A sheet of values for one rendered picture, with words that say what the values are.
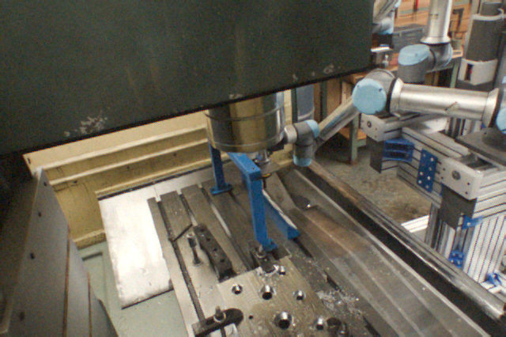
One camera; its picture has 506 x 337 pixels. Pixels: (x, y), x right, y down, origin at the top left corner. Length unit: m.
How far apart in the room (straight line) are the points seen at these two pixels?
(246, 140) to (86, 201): 1.34
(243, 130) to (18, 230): 0.42
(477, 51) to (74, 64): 1.35
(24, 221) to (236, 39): 0.49
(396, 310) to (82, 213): 1.44
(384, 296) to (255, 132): 0.89
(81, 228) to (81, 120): 1.47
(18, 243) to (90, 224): 1.26
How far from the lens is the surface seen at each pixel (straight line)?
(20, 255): 0.67
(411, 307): 1.39
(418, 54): 1.67
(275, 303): 1.00
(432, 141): 1.61
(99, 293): 1.79
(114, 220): 1.79
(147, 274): 1.64
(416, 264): 1.52
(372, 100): 1.24
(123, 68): 0.51
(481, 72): 1.57
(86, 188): 1.85
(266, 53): 0.56
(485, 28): 1.54
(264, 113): 0.63
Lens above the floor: 1.77
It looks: 30 degrees down
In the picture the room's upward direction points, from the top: 7 degrees counter-clockwise
